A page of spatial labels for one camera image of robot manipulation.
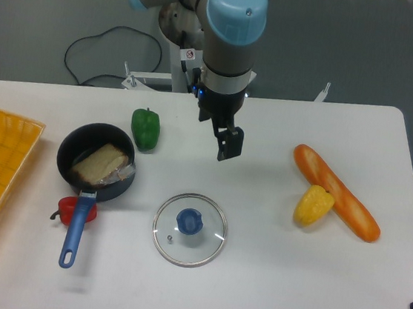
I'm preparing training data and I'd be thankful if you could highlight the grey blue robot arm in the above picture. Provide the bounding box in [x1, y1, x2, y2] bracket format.
[129, 0, 268, 161]

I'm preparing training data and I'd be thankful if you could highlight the black cable on floor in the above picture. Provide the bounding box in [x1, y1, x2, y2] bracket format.
[61, 19, 166, 95]

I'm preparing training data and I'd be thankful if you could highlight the black saucepan blue handle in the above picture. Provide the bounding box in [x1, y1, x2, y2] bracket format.
[56, 123, 136, 268]

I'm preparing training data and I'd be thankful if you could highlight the yellow bell pepper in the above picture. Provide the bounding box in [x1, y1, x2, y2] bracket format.
[293, 185, 335, 227]

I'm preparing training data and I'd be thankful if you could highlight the glass pot lid blue knob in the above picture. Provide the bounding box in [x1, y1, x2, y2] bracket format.
[148, 188, 233, 272]

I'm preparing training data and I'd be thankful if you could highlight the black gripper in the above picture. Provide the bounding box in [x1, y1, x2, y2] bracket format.
[196, 85, 245, 162]

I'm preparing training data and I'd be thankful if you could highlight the green bell pepper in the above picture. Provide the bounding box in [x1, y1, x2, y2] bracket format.
[130, 108, 161, 152]

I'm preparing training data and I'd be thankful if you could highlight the bread slice in pot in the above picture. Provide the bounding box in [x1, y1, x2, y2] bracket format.
[70, 143, 129, 185]

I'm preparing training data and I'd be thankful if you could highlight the clear plastic wrap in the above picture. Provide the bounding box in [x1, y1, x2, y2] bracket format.
[94, 164, 136, 187]

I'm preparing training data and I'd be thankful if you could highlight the orange baguette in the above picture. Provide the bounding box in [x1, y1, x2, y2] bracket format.
[293, 144, 380, 243]

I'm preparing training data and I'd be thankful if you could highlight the red bell pepper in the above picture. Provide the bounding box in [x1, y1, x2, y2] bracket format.
[50, 196, 97, 226]

